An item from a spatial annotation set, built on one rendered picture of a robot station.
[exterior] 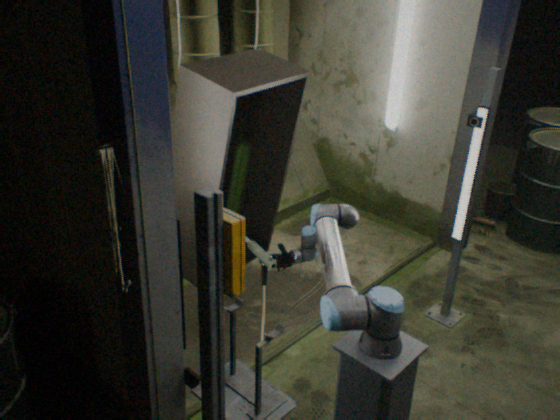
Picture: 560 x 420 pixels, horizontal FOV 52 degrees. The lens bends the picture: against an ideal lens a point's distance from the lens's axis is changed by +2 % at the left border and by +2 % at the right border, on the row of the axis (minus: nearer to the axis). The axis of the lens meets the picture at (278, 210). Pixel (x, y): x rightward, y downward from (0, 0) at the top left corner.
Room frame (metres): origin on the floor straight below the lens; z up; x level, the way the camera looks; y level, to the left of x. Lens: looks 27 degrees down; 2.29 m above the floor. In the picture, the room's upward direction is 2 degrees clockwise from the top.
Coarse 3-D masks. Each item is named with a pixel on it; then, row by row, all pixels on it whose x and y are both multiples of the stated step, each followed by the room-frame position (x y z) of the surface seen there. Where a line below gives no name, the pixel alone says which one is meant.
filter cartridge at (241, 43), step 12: (240, 0) 4.35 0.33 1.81; (252, 0) 4.33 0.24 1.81; (264, 0) 4.36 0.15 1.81; (240, 12) 4.34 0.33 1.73; (252, 12) 4.32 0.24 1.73; (264, 12) 4.36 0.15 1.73; (240, 24) 4.34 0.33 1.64; (252, 24) 4.33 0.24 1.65; (264, 24) 4.36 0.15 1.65; (240, 36) 4.34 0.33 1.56; (252, 36) 4.33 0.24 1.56; (264, 36) 4.36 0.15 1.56; (240, 48) 4.34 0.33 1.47; (252, 48) 4.33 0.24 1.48; (264, 48) 4.36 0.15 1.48
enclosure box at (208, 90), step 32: (192, 64) 2.69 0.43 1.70; (224, 64) 2.78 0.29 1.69; (256, 64) 2.87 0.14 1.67; (288, 64) 2.97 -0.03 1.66; (192, 96) 2.61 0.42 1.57; (224, 96) 2.49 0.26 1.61; (256, 96) 3.15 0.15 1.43; (288, 96) 3.02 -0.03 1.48; (192, 128) 2.62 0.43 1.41; (224, 128) 2.49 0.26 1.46; (256, 128) 3.15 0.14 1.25; (288, 128) 3.01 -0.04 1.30; (192, 160) 2.62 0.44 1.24; (224, 160) 2.50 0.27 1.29; (256, 160) 3.15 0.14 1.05; (288, 160) 2.99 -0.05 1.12; (192, 192) 2.63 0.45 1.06; (224, 192) 3.16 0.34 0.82; (256, 192) 3.14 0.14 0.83; (192, 224) 2.63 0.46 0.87; (256, 224) 3.14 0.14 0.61; (192, 256) 2.64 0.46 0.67
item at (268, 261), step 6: (246, 240) 3.02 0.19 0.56; (252, 246) 2.92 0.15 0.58; (258, 246) 2.92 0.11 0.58; (252, 252) 2.91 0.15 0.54; (258, 252) 2.85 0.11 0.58; (264, 252) 2.84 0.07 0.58; (264, 258) 2.78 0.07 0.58; (270, 258) 2.75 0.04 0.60; (264, 264) 2.77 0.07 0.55; (270, 264) 2.72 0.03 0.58; (276, 264) 2.73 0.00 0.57; (264, 270) 2.81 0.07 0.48; (264, 276) 2.80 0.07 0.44; (264, 282) 2.81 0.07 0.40
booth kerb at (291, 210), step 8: (320, 192) 4.64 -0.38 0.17; (328, 192) 4.73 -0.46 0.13; (304, 200) 4.47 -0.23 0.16; (312, 200) 4.56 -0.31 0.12; (320, 200) 4.64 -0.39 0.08; (288, 208) 4.31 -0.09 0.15; (296, 208) 4.39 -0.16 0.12; (304, 208) 4.47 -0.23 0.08; (280, 216) 4.24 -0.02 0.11; (288, 216) 4.31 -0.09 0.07
